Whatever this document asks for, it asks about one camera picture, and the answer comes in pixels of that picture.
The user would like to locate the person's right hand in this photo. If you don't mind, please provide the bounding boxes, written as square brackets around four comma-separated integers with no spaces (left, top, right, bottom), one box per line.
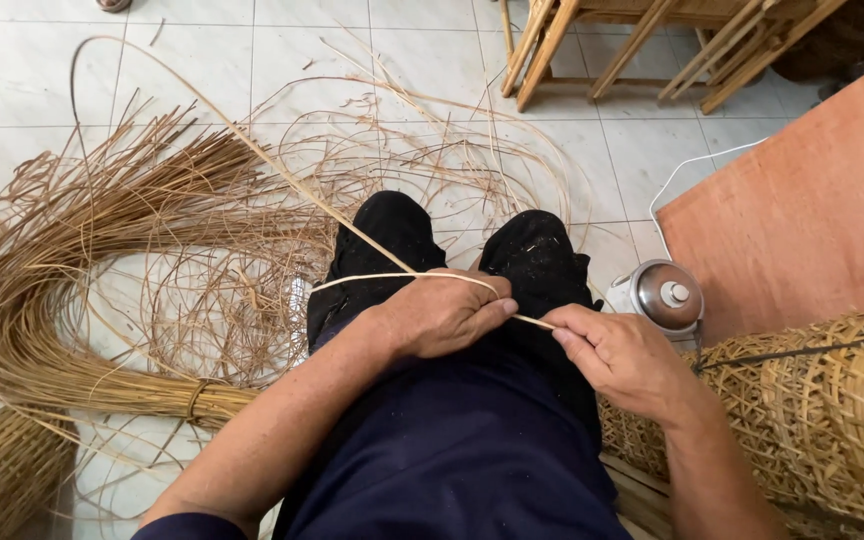
[542,303,703,429]

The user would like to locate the person's left hand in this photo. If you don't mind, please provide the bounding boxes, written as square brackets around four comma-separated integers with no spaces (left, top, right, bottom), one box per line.
[374,268,520,360]

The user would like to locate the long pale rattan strip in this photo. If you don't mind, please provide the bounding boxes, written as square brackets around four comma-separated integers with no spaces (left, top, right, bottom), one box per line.
[69,34,557,332]

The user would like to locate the person's black trousers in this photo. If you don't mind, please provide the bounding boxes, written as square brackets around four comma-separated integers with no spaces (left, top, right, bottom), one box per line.
[306,190,606,451]

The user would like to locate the small white rice cooker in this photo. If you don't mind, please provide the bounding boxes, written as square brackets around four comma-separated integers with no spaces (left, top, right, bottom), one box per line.
[604,258,705,346]

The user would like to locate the person's dark blue shirt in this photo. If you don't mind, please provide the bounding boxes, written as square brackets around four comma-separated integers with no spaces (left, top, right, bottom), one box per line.
[130,315,636,540]

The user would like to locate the heap of loose rattan strands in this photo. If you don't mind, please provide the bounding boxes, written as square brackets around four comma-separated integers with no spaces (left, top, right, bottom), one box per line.
[64,22,598,519]

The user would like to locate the stack of woven rattan baskets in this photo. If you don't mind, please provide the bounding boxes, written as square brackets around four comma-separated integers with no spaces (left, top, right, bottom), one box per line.
[597,306,864,540]

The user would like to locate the reddish plywood board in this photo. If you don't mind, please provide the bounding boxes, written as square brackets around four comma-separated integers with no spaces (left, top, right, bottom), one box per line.
[655,45,864,348]

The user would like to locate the wooden rattan chair frames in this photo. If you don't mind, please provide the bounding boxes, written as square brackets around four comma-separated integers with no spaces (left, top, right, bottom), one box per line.
[498,0,849,116]

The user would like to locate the tied bundle of rattan strands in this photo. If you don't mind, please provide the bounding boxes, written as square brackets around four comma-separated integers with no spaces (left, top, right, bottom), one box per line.
[0,101,306,429]

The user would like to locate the dark woven basket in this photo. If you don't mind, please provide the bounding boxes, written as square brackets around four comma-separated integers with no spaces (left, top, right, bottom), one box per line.
[769,0,864,102]

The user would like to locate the tightly woven rattan basket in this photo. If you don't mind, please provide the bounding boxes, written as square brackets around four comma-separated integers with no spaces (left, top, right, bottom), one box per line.
[0,406,79,540]

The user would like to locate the white power cable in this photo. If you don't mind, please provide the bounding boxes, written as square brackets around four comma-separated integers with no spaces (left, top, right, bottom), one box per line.
[648,136,771,262]

